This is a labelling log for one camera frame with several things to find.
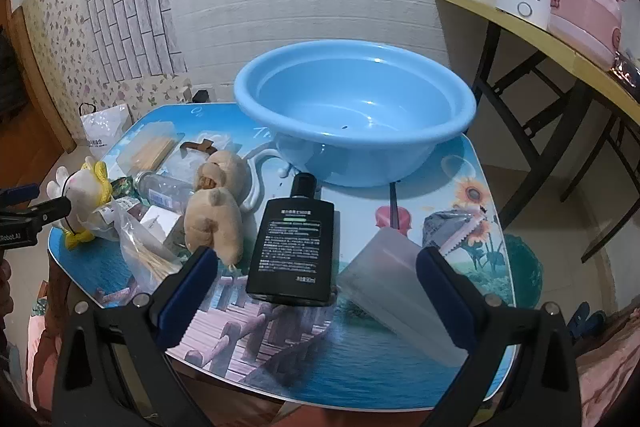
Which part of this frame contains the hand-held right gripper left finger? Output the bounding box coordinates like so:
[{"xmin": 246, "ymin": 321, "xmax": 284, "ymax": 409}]
[{"xmin": 52, "ymin": 246, "xmax": 236, "ymax": 427}]

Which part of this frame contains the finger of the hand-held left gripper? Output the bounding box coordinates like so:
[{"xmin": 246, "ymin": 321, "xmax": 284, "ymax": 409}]
[
  {"xmin": 0, "ymin": 185, "xmax": 40, "ymax": 208},
  {"xmin": 0, "ymin": 197, "xmax": 72, "ymax": 230}
]

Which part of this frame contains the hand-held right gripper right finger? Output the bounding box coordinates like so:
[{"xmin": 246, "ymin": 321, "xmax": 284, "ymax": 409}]
[{"xmin": 416, "ymin": 246, "xmax": 584, "ymax": 427}]

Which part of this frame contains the white and yellow plush duck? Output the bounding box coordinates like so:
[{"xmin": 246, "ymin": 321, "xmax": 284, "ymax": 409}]
[{"xmin": 47, "ymin": 157, "xmax": 113, "ymax": 250}]

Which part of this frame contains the translucent plastic box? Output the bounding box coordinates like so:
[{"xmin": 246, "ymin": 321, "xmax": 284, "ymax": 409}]
[{"xmin": 339, "ymin": 227, "xmax": 471, "ymax": 368}]

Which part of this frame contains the clear bag of toothpicks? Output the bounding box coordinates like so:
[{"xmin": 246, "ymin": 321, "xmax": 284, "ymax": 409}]
[{"xmin": 112, "ymin": 199, "xmax": 183, "ymax": 295}]

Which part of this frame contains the small white labelled packet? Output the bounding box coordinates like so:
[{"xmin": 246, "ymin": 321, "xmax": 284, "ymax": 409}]
[{"xmin": 140, "ymin": 206, "xmax": 182, "ymax": 243}]

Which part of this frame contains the green snack packet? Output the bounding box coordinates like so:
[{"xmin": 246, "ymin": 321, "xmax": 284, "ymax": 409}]
[{"xmin": 109, "ymin": 177, "xmax": 138, "ymax": 200}]

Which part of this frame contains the brown plush bear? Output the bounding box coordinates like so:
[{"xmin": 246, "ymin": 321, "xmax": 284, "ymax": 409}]
[{"xmin": 184, "ymin": 149, "xmax": 248, "ymax": 270}]

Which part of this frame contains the clear plastic bottle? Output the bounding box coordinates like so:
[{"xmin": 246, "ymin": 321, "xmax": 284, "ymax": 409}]
[{"xmin": 134, "ymin": 172, "xmax": 196, "ymax": 212}]

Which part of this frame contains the black bottle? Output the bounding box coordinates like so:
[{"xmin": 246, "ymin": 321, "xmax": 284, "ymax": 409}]
[{"xmin": 245, "ymin": 173, "xmax": 337, "ymax": 308}]

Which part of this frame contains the clear box of wooden sticks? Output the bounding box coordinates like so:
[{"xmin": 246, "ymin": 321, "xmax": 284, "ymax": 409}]
[{"xmin": 116, "ymin": 122, "xmax": 183, "ymax": 178}]

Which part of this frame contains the white plastic hanger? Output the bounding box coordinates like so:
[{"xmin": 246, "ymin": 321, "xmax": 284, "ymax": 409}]
[{"xmin": 242, "ymin": 148, "xmax": 294, "ymax": 212}]

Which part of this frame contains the blue plastic basin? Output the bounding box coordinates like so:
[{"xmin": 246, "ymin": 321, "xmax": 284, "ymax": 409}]
[{"xmin": 234, "ymin": 39, "xmax": 477, "ymax": 188}]

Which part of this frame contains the scenery printed desktop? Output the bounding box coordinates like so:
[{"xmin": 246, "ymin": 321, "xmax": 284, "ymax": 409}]
[{"xmin": 47, "ymin": 103, "xmax": 516, "ymax": 410}]

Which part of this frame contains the teal waste bin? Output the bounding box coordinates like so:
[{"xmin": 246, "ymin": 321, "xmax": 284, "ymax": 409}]
[{"xmin": 502, "ymin": 234, "xmax": 543, "ymax": 308}]

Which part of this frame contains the wooden door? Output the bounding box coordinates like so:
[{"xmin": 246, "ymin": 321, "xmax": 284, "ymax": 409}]
[{"xmin": 0, "ymin": 0, "xmax": 76, "ymax": 188}]

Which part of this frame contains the white plastic bag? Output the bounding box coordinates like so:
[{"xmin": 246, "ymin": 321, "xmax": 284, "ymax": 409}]
[{"xmin": 80, "ymin": 103, "xmax": 131, "ymax": 148}]

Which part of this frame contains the blue slipper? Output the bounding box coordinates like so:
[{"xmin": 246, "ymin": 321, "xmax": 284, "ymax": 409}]
[
  {"xmin": 568, "ymin": 302, "xmax": 592, "ymax": 339},
  {"xmin": 586, "ymin": 312, "xmax": 608, "ymax": 339}
]

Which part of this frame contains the pink blanket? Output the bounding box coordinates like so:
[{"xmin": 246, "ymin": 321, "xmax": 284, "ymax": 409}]
[{"xmin": 575, "ymin": 307, "xmax": 640, "ymax": 427}]

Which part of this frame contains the wooden side table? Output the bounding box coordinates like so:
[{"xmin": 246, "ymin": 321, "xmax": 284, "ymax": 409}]
[{"xmin": 434, "ymin": 0, "xmax": 640, "ymax": 263}]

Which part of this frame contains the dark shiny packet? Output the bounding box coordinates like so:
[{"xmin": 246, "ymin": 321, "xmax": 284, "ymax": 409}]
[{"xmin": 610, "ymin": 49, "xmax": 640, "ymax": 94}]

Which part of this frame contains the brown strap in clear bag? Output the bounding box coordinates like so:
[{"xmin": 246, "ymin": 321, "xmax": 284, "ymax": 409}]
[{"xmin": 165, "ymin": 132, "xmax": 241, "ymax": 188}]

